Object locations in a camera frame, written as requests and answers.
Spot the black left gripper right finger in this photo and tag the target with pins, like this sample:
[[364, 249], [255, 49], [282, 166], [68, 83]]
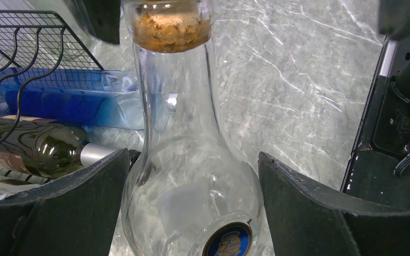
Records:
[[306, 217]]

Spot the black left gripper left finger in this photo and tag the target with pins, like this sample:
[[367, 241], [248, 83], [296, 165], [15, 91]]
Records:
[[72, 215]]

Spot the clear bottle black cap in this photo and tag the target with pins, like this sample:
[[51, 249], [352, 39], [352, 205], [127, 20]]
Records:
[[190, 192]]

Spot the black wire wine rack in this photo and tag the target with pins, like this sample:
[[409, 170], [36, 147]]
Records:
[[40, 39]]

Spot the dark bottle silver capsule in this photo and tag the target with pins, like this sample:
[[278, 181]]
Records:
[[47, 148]]

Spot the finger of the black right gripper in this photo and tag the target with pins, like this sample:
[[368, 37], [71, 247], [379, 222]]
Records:
[[99, 18], [393, 19]]

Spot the dark bottle black capsule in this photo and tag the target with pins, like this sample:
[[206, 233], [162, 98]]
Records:
[[13, 182]]

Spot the blue glass bottle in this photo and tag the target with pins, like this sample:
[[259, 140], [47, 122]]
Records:
[[107, 98]]

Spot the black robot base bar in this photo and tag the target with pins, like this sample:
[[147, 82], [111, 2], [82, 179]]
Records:
[[383, 136]]

